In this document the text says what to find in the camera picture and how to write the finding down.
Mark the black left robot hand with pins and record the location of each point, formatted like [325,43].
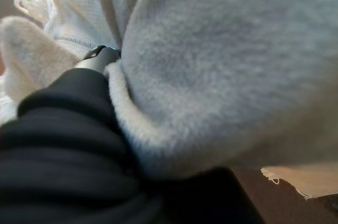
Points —
[66,155]

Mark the cream fringed cushion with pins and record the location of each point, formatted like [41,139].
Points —
[216,76]

